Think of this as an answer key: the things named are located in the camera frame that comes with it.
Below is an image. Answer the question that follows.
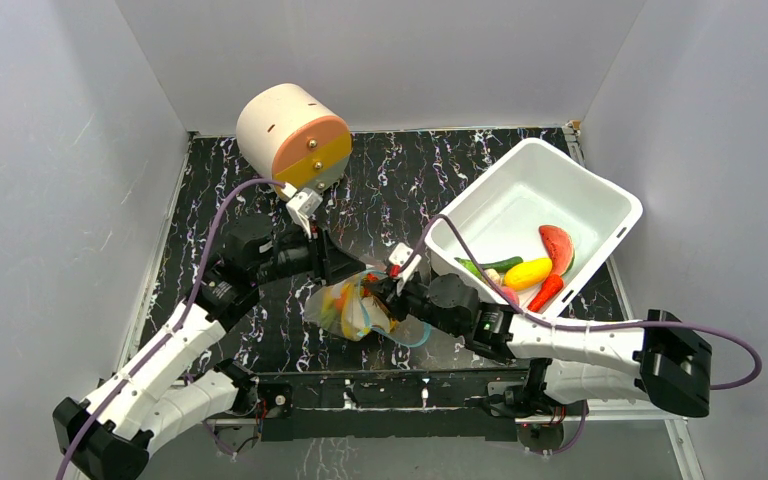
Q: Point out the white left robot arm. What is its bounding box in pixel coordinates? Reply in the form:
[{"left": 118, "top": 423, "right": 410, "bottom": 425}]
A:
[{"left": 53, "top": 214, "right": 366, "bottom": 479}]

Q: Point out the yellow bell pepper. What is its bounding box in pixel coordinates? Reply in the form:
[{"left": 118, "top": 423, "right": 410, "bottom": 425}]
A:
[{"left": 333, "top": 284, "right": 354, "bottom": 338}]

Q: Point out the green cucumber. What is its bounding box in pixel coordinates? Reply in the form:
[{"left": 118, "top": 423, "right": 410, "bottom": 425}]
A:
[{"left": 455, "top": 256, "right": 523, "bottom": 279}]

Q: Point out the white plastic bin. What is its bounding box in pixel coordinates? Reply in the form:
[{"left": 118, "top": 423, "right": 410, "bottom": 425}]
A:
[{"left": 425, "top": 138, "right": 643, "bottom": 316}]

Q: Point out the clear blue zip bag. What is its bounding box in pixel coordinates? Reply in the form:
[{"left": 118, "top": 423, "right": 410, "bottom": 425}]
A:
[{"left": 302, "top": 269, "right": 432, "bottom": 348}]

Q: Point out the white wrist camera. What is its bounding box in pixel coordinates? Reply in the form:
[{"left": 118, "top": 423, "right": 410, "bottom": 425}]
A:
[
  {"left": 278, "top": 183, "right": 322, "bottom": 239},
  {"left": 387, "top": 243, "right": 422, "bottom": 295}
]

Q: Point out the red chili pepper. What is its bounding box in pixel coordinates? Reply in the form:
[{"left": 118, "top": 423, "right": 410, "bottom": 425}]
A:
[{"left": 527, "top": 273, "right": 564, "bottom": 313}]

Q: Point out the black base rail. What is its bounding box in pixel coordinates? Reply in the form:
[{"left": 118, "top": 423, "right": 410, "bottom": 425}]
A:
[{"left": 198, "top": 360, "right": 591, "bottom": 444}]

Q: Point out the brown grape bunch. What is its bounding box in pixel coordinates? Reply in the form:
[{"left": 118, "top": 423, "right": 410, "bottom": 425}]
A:
[{"left": 361, "top": 296, "right": 398, "bottom": 333}]

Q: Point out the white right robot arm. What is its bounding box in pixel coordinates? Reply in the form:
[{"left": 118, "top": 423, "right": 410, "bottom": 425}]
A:
[{"left": 365, "top": 274, "right": 712, "bottom": 418}]

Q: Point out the yellow mango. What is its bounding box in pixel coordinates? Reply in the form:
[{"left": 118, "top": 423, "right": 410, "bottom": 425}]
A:
[{"left": 503, "top": 257, "right": 553, "bottom": 291}]

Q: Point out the watermelon slice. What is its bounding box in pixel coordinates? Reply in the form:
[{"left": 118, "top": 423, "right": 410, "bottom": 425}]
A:
[{"left": 538, "top": 225, "right": 575, "bottom": 276}]

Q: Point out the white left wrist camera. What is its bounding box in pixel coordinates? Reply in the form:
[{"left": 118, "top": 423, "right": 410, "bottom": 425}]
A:
[{"left": 278, "top": 183, "right": 322, "bottom": 239}]

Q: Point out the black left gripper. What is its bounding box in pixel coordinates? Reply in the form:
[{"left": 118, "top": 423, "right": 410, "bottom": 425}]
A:
[{"left": 252, "top": 219, "right": 366, "bottom": 287}]

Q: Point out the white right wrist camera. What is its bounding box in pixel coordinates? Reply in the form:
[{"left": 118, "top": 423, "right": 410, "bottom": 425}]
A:
[{"left": 387, "top": 243, "right": 422, "bottom": 295}]

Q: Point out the white garlic head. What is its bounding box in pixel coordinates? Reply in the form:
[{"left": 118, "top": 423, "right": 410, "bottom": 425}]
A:
[{"left": 343, "top": 298, "right": 371, "bottom": 341}]

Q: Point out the beige garlic bulb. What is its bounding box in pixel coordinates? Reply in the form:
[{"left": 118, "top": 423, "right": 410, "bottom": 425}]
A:
[{"left": 484, "top": 269, "right": 503, "bottom": 286}]

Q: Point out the round pastel drawer cabinet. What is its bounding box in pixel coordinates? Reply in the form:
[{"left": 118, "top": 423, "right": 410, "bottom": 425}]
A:
[{"left": 236, "top": 83, "right": 352, "bottom": 193}]

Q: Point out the pink peach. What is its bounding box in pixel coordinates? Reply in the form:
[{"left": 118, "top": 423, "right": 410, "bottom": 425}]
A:
[{"left": 501, "top": 286, "right": 520, "bottom": 307}]

